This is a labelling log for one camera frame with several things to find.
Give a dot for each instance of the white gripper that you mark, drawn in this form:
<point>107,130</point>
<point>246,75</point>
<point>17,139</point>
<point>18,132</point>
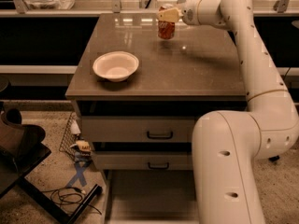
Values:
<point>189,13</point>

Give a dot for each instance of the red coke can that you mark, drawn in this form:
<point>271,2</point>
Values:
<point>166,28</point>

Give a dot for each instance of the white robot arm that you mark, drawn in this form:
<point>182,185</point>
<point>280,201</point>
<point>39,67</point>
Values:
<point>225,143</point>

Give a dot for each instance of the grey drawer cabinet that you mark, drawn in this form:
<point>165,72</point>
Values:
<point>189,75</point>

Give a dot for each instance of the top grey drawer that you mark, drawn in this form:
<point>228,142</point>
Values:
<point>137,129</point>

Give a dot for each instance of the grey drawer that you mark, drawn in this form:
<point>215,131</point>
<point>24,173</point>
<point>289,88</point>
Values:
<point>139,160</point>
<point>137,129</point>

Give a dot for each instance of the middle grey drawer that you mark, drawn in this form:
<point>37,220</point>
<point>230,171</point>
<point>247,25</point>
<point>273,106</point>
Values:
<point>139,160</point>

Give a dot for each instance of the open bottom drawer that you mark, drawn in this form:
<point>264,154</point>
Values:
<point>152,197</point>

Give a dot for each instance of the white paper bowl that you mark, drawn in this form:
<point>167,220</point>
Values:
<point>115,66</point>

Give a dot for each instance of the snack bag on floor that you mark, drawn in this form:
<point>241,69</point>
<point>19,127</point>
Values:
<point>82,151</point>

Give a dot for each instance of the blue tape cross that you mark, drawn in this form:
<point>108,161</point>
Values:
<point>80,168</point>

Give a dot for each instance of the dark brown chair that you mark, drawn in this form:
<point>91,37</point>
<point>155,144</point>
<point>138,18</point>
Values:
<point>21,149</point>

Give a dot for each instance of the black table leg left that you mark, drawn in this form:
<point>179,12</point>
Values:
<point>55,209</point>

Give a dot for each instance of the wire mesh basket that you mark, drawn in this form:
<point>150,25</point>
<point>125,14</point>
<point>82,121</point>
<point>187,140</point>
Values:
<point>68,139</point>

